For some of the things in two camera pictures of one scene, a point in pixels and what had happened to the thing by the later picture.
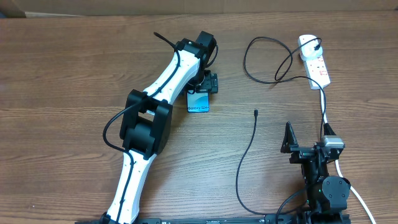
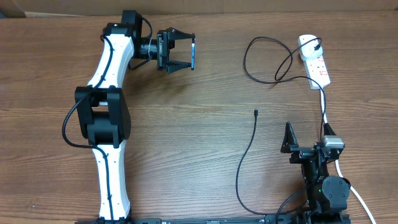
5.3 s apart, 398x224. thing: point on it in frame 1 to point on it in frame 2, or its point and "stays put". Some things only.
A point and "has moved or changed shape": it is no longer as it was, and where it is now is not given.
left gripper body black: [208, 84] to [162, 48]
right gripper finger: [328, 130] stays put
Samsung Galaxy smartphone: [198, 102] has moved or changed shape
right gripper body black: [301, 153] stays put
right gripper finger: [289, 140] stays put
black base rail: [219, 221] stays put
